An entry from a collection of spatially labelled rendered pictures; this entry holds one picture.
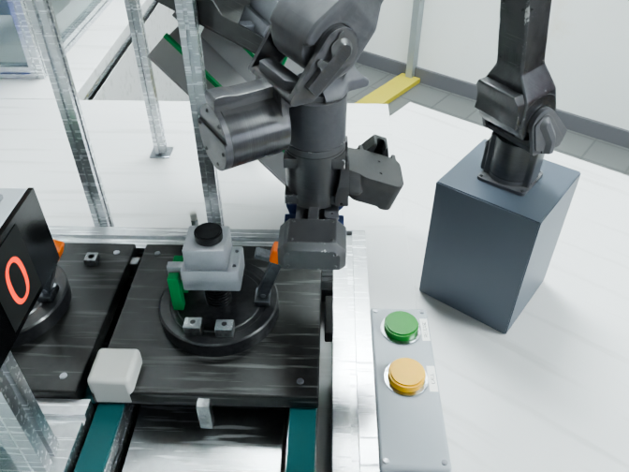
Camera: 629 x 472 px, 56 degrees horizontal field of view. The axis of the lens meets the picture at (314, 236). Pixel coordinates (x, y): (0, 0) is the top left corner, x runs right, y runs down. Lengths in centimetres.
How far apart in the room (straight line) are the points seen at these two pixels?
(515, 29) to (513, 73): 5
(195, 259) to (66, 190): 58
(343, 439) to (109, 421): 25
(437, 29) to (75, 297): 287
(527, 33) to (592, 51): 247
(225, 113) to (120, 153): 79
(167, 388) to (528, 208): 47
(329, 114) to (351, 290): 31
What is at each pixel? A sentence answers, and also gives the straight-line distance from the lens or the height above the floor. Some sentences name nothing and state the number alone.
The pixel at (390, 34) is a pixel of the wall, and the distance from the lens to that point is 357.
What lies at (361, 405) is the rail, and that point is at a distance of 64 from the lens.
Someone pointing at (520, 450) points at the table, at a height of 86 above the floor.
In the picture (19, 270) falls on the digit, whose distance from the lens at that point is 47.
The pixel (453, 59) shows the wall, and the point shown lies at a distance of 341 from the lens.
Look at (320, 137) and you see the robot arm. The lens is 53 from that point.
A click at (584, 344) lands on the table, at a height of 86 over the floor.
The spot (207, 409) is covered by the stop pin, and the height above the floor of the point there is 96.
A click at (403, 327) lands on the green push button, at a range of 70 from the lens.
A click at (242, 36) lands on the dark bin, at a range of 75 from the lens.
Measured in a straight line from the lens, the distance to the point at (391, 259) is 95.
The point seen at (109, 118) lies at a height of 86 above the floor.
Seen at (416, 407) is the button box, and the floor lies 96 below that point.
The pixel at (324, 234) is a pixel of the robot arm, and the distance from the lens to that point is 53.
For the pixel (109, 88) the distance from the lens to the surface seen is 174.
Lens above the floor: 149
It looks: 40 degrees down
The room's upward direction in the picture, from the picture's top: straight up
